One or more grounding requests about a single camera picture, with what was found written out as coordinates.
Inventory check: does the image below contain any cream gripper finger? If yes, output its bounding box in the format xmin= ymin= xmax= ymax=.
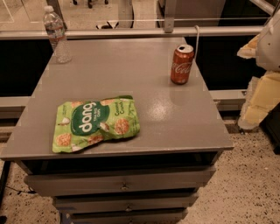
xmin=237 ymin=35 xmax=259 ymax=59
xmin=238 ymin=71 xmax=280 ymax=130

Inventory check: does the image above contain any red coca-cola can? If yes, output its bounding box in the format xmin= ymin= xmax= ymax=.
xmin=171 ymin=44 xmax=194 ymax=85

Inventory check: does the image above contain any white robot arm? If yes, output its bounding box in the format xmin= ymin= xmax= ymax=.
xmin=237 ymin=10 xmax=280 ymax=130

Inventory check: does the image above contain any clear plastic water bottle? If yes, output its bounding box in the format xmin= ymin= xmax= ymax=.
xmin=43 ymin=5 xmax=72 ymax=64

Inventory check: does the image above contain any grey metal railing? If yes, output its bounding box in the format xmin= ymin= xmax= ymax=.
xmin=0 ymin=26 xmax=263 ymax=40

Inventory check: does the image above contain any top grey drawer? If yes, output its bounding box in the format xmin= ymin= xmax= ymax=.
xmin=24 ymin=165 xmax=215 ymax=196

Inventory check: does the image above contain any grey drawer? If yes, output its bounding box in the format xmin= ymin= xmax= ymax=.
xmin=54 ymin=192 xmax=198 ymax=214
xmin=24 ymin=165 xmax=215 ymax=196
xmin=71 ymin=208 xmax=187 ymax=224

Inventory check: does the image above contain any middle grey drawer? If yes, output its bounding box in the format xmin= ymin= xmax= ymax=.
xmin=54 ymin=192 xmax=198 ymax=214

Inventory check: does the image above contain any green dang chips bag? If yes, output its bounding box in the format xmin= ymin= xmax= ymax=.
xmin=52 ymin=95 xmax=140 ymax=153

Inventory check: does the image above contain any bottom grey drawer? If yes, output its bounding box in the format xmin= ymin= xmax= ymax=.
xmin=71 ymin=208 xmax=187 ymax=224

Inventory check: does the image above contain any white cable on railing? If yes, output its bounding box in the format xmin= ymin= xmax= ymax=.
xmin=193 ymin=24 xmax=201 ymax=60

